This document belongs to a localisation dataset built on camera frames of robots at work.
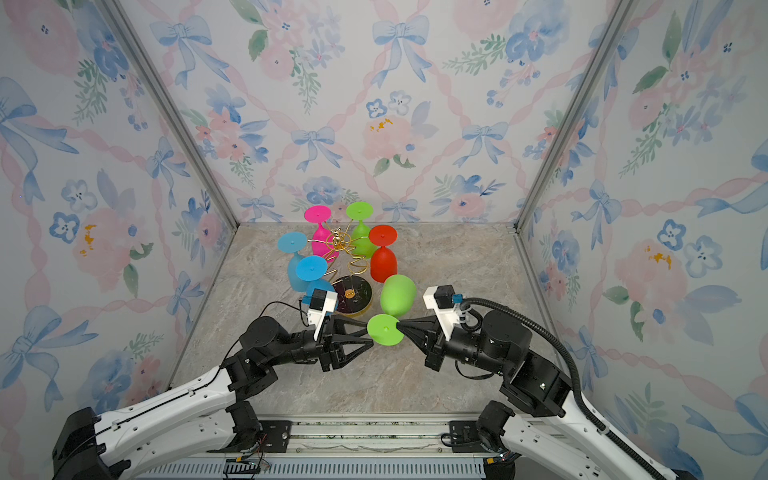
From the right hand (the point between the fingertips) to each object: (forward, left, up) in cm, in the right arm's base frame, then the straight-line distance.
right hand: (398, 323), depth 58 cm
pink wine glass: (+34, +21, -3) cm, 40 cm away
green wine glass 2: (+8, 0, -4) cm, 9 cm away
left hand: (-2, +5, -1) cm, 6 cm away
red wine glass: (+25, +4, -12) cm, 27 cm away
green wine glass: (+36, +10, -3) cm, 37 cm away
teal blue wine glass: (+24, +26, -3) cm, 35 cm away
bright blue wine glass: (+15, +20, -3) cm, 25 cm away
